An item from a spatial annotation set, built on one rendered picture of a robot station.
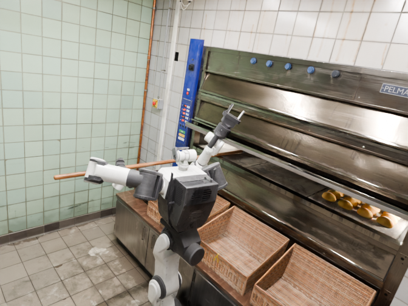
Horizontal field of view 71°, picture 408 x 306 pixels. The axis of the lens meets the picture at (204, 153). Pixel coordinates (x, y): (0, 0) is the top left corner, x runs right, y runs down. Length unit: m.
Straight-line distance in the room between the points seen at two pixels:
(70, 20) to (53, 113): 0.84
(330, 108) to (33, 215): 2.87
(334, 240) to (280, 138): 0.78
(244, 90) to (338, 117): 0.77
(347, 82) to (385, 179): 0.62
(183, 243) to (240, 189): 1.00
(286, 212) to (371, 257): 0.60
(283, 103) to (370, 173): 0.73
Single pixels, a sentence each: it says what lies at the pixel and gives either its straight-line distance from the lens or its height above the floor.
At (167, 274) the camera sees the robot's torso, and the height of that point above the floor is 0.73.
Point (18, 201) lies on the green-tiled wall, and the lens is 3.27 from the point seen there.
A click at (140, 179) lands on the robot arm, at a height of 1.38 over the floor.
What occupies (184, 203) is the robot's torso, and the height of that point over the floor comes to 1.31.
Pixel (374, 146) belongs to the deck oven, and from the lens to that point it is 1.94.
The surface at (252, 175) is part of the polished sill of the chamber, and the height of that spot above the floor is 1.17.
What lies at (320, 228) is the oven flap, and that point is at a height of 1.03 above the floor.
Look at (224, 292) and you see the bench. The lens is 2.14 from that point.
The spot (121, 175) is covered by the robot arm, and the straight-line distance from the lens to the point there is 1.46.
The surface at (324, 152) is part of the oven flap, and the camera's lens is 2.05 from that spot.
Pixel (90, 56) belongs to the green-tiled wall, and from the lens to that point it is 3.07.
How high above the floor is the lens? 1.99
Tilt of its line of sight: 18 degrees down
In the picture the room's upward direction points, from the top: 10 degrees clockwise
